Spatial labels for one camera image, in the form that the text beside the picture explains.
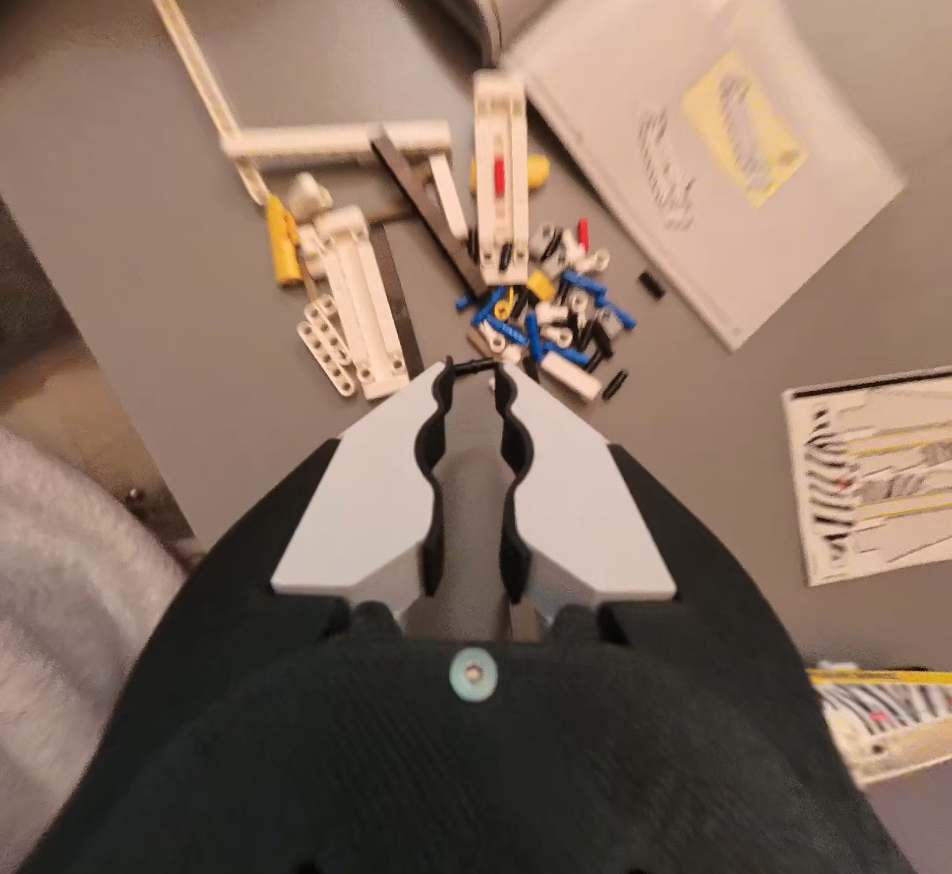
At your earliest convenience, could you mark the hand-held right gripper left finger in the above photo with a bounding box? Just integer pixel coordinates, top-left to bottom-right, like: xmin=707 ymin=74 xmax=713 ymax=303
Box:
xmin=271 ymin=358 xmax=456 ymax=631

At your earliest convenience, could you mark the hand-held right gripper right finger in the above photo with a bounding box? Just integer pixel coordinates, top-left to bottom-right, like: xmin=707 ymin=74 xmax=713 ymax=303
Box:
xmin=491 ymin=362 xmax=679 ymax=633

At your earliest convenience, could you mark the pile of small lego pieces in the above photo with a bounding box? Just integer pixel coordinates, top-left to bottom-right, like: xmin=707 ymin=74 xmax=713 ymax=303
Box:
xmin=455 ymin=216 xmax=637 ymax=403

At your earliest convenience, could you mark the lego instruction booklet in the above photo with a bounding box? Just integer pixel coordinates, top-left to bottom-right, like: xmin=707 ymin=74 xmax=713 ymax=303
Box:
xmin=364 ymin=0 xmax=908 ymax=353

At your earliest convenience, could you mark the short white lego beam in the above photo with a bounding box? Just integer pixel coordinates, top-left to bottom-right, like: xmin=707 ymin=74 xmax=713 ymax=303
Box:
xmin=297 ymin=320 xmax=357 ymax=397
xmin=303 ymin=294 xmax=351 ymax=362

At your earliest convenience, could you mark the white lego panel assembly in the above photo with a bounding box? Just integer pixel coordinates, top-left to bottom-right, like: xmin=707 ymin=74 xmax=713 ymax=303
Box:
xmin=297 ymin=205 xmax=412 ymax=401

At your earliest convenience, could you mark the flat black lego strip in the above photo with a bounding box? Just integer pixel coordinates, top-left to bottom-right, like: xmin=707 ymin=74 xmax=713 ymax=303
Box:
xmin=372 ymin=208 xmax=426 ymax=369

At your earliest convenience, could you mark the yellow lego piece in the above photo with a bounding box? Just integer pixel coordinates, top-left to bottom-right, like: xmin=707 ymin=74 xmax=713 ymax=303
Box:
xmin=265 ymin=195 xmax=303 ymax=288

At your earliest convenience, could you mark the dark translucent lego beam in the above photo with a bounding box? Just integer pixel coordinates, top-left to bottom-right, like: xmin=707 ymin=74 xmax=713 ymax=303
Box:
xmin=370 ymin=132 xmax=486 ymax=282

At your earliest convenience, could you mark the white lego beam assembly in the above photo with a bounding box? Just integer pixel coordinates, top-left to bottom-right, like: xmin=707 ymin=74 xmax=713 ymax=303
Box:
xmin=470 ymin=69 xmax=531 ymax=285

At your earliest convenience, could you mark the zebra print sticker sheet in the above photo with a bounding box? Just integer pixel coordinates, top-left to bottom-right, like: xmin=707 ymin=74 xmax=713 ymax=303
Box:
xmin=807 ymin=664 xmax=952 ymax=787
xmin=781 ymin=367 xmax=952 ymax=586

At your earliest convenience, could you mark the person's grey sweater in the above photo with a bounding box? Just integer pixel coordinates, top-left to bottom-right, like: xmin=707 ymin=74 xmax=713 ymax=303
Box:
xmin=0 ymin=428 xmax=188 ymax=874

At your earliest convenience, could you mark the white lego frame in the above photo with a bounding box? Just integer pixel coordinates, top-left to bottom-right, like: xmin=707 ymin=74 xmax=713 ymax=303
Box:
xmin=145 ymin=0 xmax=471 ymax=243

